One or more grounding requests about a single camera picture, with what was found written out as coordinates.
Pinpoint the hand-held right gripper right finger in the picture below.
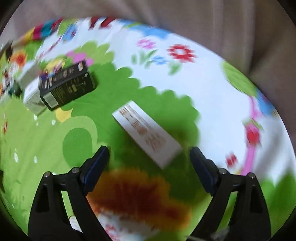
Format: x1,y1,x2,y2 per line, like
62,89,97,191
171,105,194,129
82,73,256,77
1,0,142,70
190,147,271,241

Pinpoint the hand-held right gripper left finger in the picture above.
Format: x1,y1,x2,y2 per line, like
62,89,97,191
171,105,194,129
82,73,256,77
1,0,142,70
28,146,111,241

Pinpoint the white box with orange print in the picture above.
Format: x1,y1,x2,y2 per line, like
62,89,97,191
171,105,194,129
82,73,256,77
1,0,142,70
112,100,184,169

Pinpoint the black box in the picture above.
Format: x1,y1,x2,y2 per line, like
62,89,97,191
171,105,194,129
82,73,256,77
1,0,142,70
39,60,96,111

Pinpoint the white box with saxophone print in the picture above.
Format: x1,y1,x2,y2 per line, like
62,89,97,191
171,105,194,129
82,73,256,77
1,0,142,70
23,77,48,116

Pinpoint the cartoon printed green blanket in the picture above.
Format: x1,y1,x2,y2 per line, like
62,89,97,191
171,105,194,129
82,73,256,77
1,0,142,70
0,15,295,241

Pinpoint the beige cloth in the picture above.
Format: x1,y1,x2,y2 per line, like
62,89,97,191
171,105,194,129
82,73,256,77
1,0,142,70
0,0,296,151

